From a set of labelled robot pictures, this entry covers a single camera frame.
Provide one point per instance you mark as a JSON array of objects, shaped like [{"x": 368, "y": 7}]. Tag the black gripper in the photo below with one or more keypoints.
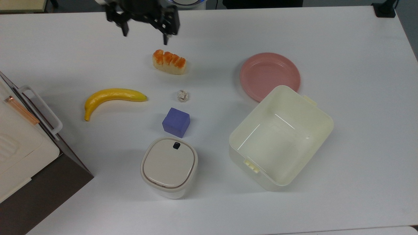
[{"x": 147, "y": 11}]

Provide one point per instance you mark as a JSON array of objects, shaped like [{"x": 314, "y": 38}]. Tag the orange glazed bread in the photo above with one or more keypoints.
[{"x": 169, "y": 62}]

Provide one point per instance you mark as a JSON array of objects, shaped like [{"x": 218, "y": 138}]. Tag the crumpled paper ball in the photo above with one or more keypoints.
[{"x": 183, "y": 96}]

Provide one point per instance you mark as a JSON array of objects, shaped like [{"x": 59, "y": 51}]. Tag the yellow banana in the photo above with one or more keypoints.
[{"x": 107, "y": 96}]

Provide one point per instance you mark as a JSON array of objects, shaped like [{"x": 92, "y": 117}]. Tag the purple cube block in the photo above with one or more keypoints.
[{"x": 176, "y": 122}]

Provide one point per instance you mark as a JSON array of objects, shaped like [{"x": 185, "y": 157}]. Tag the pink plate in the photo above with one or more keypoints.
[{"x": 266, "y": 73}]

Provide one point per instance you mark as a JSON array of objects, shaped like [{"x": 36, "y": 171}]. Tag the wooden desk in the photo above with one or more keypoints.
[{"x": 21, "y": 5}]

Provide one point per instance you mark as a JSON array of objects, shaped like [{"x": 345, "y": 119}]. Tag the white lidded trash bin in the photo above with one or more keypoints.
[{"x": 168, "y": 164}]

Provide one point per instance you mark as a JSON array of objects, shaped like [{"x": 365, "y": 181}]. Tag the cream plastic storage box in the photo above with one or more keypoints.
[{"x": 277, "y": 140}]

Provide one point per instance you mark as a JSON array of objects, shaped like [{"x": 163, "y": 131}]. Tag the white toaster oven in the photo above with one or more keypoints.
[{"x": 23, "y": 153}]

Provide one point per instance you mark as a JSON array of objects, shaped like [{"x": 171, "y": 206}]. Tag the black clamp mount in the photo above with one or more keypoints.
[{"x": 384, "y": 9}]

